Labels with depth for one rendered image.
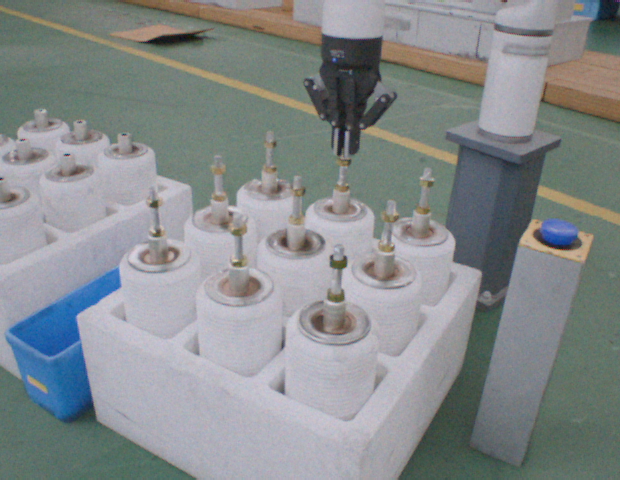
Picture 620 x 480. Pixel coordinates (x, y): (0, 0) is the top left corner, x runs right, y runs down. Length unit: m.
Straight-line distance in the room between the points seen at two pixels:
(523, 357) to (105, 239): 0.63
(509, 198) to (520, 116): 0.14
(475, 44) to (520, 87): 1.80
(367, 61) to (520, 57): 0.33
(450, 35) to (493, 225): 1.89
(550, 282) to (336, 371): 0.26
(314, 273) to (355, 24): 0.30
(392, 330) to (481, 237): 0.42
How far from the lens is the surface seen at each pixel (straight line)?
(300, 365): 0.61
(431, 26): 2.94
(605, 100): 2.50
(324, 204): 0.86
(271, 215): 0.87
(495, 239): 1.08
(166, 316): 0.73
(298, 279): 0.73
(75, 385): 0.87
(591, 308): 1.22
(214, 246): 0.78
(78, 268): 0.97
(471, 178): 1.06
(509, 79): 1.02
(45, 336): 0.94
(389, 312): 0.69
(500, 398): 0.80
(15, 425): 0.93
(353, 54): 0.74
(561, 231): 0.70
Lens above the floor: 0.62
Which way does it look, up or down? 29 degrees down
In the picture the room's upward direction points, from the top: 2 degrees clockwise
